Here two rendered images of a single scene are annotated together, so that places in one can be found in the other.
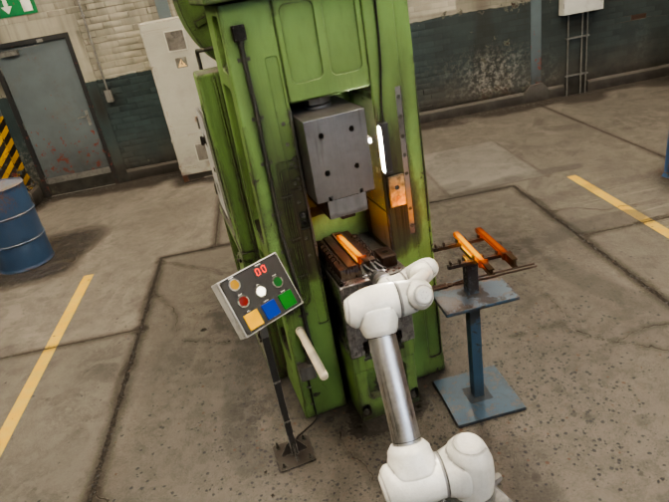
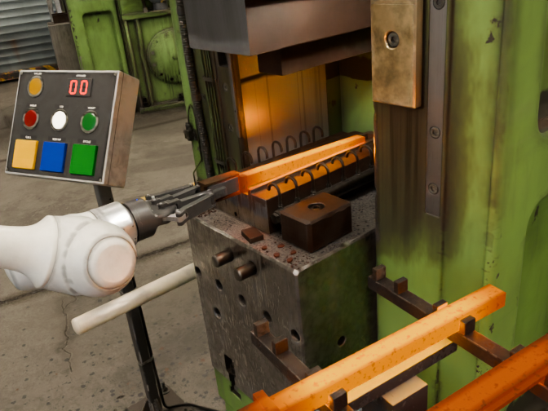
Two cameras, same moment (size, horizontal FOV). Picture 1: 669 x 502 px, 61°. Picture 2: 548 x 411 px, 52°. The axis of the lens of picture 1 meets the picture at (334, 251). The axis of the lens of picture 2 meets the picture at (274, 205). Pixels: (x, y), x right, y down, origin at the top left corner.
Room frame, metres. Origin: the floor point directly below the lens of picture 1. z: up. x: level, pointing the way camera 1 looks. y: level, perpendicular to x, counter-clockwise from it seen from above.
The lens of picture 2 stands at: (2.23, -1.13, 1.45)
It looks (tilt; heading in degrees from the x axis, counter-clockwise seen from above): 25 degrees down; 67
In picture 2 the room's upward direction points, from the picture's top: 6 degrees counter-clockwise
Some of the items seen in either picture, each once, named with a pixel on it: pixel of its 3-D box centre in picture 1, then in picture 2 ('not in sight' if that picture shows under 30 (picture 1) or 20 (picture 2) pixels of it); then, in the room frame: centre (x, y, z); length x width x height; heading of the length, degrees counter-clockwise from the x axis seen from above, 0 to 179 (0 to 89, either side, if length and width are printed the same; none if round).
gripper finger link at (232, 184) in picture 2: not in sight; (223, 188); (2.54, -0.15, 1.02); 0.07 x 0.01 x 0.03; 14
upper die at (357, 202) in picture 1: (334, 193); (298, 9); (2.78, -0.05, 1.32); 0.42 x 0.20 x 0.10; 14
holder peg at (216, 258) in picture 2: not in sight; (222, 258); (2.51, -0.16, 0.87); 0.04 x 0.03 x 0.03; 14
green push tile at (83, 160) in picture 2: (287, 299); (84, 160); (2.32, 0.26, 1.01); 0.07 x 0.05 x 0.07; 129
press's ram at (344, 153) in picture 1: (334, 144); not in sight; (2.79, -0.09, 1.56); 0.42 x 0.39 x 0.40; 14
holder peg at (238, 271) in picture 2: not in sight; (245, 271); (2.53, -0.23, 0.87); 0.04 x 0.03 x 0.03; 14
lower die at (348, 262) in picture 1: (344, 254); (310, 171); (2.78, -0.05, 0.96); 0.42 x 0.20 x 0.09; 14
